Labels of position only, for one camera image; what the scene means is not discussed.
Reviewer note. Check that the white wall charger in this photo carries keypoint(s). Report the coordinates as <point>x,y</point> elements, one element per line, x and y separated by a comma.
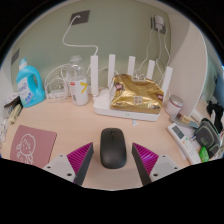
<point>158,22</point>

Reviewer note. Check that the pink mouse pad white drawing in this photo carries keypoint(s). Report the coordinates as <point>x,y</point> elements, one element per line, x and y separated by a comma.
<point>31,145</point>

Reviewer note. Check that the small green item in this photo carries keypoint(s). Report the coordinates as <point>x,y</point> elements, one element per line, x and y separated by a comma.
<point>204,155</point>

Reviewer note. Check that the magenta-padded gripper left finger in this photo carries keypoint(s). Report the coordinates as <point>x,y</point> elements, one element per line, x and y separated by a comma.
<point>56,165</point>

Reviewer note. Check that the black computer mouse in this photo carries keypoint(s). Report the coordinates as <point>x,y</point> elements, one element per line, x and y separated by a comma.
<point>113,148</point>

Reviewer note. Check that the grey wall socket plate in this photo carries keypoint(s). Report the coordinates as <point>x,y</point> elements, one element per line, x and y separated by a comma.
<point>81,18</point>

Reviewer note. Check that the white remote control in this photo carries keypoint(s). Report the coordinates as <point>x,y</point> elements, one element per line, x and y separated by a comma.
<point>185,141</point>

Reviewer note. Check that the gold foil snack bag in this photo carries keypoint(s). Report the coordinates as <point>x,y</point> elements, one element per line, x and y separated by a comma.
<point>135,95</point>

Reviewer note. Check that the blue detergent bottle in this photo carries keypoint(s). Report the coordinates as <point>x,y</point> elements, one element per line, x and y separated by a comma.
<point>30,86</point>

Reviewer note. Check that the grey blank wall plate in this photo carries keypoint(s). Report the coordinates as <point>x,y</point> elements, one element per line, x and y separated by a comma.
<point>15,56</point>

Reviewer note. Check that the small yellow box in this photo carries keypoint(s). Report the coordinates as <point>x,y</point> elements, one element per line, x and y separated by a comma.
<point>15,115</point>

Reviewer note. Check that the small white jar pink lid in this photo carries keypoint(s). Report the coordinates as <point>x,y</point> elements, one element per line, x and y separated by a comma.
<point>174,105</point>

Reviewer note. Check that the clear plastic bottle white label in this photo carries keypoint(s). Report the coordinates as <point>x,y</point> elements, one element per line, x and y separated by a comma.
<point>79,86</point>

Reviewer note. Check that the grey pouch green trim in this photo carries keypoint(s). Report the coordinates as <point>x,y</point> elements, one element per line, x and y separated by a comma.
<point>207,136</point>

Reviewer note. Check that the white router with antennas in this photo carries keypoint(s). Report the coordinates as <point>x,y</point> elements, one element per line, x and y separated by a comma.
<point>101,107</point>

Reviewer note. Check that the black bag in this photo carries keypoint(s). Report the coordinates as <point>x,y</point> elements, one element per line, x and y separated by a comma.
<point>215,111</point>

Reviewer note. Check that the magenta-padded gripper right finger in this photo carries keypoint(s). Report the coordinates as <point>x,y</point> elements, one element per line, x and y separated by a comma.
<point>165,165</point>

